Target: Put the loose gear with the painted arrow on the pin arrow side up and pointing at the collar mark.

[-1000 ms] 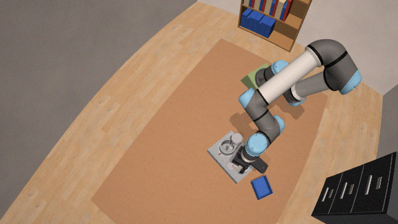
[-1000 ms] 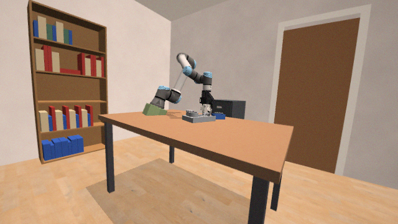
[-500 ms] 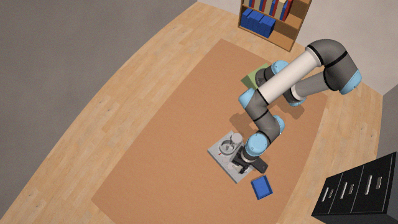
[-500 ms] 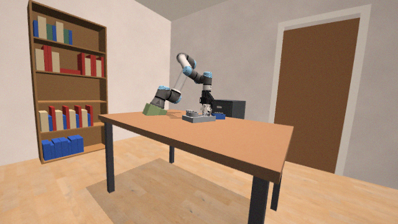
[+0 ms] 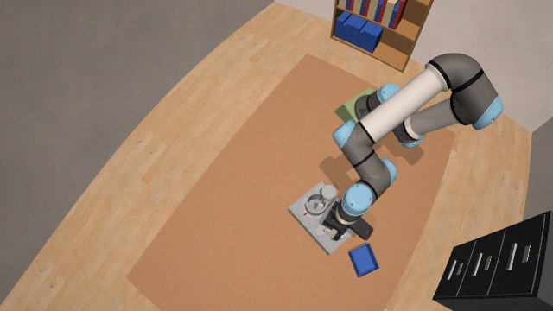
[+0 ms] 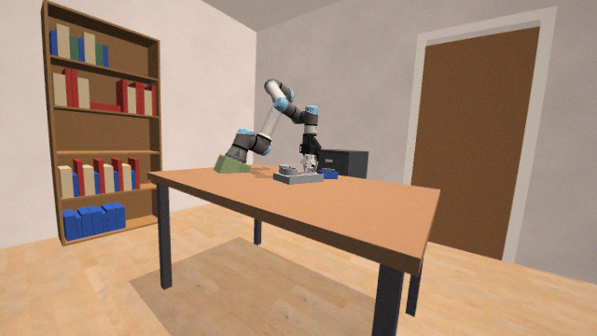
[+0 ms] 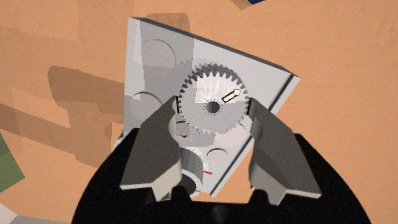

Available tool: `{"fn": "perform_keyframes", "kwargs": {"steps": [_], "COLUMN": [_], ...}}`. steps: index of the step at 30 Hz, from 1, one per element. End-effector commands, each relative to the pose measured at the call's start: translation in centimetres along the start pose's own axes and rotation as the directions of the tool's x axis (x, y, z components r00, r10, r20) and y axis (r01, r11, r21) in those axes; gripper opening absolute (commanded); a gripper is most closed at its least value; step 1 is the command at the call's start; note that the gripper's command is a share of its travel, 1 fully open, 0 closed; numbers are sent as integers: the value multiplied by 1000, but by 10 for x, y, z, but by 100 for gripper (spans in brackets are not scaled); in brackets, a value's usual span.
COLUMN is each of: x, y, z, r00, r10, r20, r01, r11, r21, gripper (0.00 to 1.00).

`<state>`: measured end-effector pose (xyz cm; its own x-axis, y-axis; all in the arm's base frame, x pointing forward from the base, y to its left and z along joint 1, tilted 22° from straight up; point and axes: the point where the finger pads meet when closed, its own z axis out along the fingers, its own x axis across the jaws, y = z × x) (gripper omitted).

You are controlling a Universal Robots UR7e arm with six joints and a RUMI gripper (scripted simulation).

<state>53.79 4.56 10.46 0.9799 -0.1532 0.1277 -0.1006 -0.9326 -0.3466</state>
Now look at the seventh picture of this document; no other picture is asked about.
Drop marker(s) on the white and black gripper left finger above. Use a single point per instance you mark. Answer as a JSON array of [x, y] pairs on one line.
[[143, 168]]

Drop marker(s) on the blue open tray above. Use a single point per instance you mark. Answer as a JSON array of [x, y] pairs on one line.
[[255, 1]]

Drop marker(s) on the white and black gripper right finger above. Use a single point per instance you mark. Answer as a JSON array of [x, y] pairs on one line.
[[295, 175]]

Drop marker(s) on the grey toothed gear with painted arrow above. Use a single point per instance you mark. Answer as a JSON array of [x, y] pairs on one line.
[[213, 100]]

